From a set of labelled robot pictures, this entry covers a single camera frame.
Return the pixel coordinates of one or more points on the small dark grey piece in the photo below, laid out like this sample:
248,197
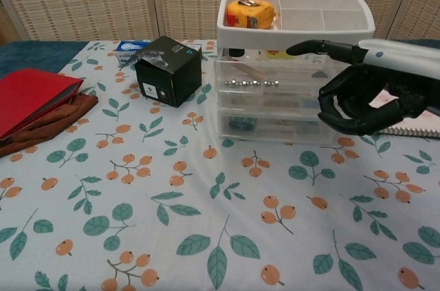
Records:
319,75

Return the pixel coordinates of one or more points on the black round cap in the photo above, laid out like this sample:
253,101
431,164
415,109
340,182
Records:
237,52

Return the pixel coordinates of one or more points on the white drawer organizer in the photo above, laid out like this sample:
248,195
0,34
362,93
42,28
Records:
295,38

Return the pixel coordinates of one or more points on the sketch pad with red drawings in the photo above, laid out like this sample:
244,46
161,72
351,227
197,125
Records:
429,122

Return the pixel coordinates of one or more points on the floral fruit print tablecloth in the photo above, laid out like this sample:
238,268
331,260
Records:
192,201

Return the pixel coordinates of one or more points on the blue white toothpaste box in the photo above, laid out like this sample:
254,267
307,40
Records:
129,52

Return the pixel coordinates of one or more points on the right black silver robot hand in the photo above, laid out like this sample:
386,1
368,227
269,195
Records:
395,58

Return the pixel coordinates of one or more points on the clear plastic drawer with beads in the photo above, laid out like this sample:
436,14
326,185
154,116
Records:
292,74

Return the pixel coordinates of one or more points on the row of silver metal beads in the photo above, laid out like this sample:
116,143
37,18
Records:
251,83

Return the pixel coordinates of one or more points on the brown cloth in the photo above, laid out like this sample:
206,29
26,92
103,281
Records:
62,119

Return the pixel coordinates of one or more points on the yellow tape measure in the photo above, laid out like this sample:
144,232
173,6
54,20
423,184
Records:
249,12

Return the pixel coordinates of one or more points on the black cube cardboard box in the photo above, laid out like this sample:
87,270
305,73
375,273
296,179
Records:
172,74

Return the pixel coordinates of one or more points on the clear plastic middle drawer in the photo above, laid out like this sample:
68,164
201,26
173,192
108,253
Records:
275,102

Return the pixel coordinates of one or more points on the red spiral notebook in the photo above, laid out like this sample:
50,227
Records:
31,95

